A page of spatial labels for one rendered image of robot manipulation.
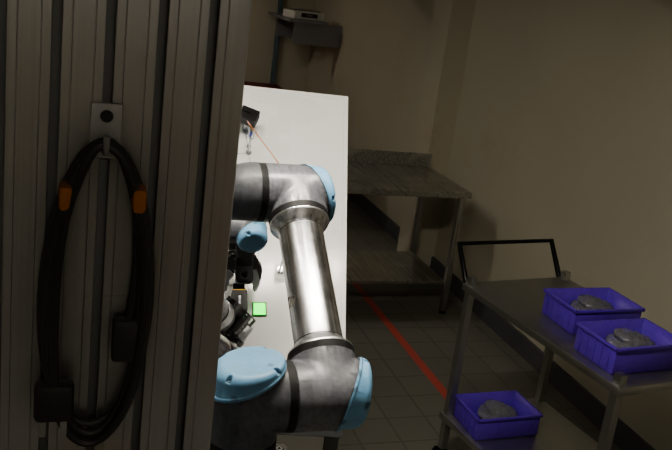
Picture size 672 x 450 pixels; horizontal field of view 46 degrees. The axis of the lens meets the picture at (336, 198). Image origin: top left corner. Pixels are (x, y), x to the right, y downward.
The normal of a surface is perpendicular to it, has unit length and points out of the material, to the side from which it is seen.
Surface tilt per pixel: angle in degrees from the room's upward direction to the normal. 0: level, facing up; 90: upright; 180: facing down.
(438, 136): 90
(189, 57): 90
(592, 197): 90
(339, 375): 36
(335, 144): 48
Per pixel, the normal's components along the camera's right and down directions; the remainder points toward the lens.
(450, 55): 0.29, 0.29
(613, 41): -0.95, -0.04
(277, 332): 0.17, -0.44
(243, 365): 0.00, -0.96
